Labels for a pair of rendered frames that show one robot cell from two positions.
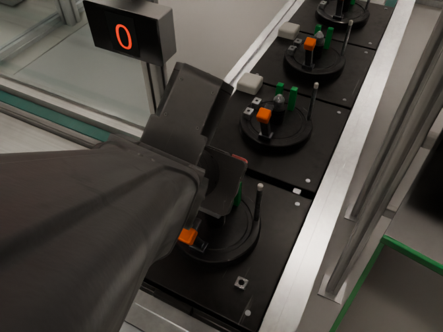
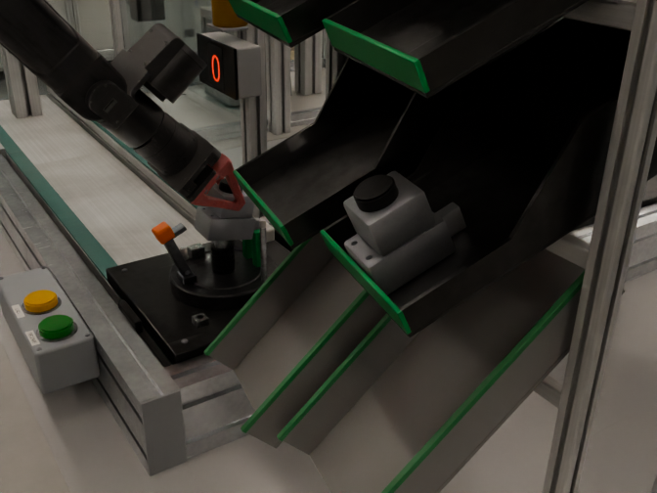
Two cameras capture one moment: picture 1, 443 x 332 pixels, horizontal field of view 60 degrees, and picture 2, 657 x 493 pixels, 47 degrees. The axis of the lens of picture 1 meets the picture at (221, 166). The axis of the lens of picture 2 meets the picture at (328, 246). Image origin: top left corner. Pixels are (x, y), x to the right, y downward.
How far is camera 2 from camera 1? 0.65 m
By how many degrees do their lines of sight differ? 32
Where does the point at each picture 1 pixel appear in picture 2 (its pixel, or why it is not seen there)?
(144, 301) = (107, 307)
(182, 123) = (137, 58)
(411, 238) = (263, 188)
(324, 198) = not seen: hidden behind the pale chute
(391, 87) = (640, 286)
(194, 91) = (154, 39)
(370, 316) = (274, 348)
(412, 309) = (308, 340)
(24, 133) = (136, 190)
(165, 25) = (247, 60)
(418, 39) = not seen: outside the picture
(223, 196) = (186, 174)
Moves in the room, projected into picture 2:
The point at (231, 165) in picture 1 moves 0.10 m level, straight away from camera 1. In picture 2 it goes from (204, 150) to (257, 127)
